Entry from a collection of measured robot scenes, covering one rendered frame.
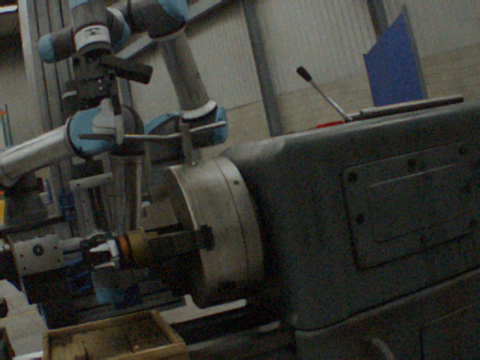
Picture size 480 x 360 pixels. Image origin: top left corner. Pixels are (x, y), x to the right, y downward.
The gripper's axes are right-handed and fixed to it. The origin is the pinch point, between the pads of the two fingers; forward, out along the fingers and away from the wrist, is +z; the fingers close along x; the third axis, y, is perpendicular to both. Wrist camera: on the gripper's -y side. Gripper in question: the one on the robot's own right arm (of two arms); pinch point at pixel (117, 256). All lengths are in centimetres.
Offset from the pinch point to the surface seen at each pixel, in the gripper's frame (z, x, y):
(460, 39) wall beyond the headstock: -868, 150, -823
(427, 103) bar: 15, 19, -71
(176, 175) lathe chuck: 4.2, 13.7, -15.2
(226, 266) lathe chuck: 11.6, -5.3, -19.6
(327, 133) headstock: 17.7, 16.2, -43.2
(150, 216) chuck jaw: -5.3, 6.2, -9.5
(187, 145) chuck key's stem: 1.2, 19.3, -19.1
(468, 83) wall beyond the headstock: -873, 56, -819
